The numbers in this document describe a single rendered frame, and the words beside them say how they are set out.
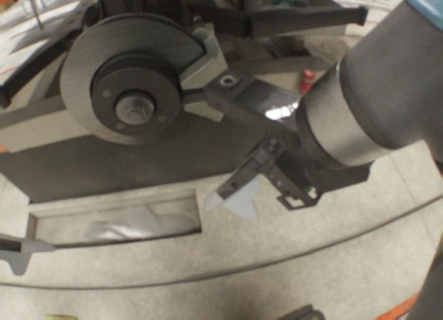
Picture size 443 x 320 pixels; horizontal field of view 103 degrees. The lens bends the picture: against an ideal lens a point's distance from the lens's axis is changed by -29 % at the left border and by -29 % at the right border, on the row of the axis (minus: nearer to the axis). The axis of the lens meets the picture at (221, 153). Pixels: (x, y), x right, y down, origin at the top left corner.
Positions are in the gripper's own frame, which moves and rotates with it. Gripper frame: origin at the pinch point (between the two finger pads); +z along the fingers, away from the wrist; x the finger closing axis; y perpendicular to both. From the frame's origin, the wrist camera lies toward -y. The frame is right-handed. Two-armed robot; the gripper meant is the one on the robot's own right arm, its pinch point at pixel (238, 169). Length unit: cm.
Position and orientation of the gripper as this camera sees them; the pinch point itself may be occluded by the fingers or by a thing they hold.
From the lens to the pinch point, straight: 37.2
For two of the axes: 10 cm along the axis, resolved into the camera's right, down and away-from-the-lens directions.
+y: 7.2, 6.9, -0.1
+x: 6.4, -6.6, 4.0
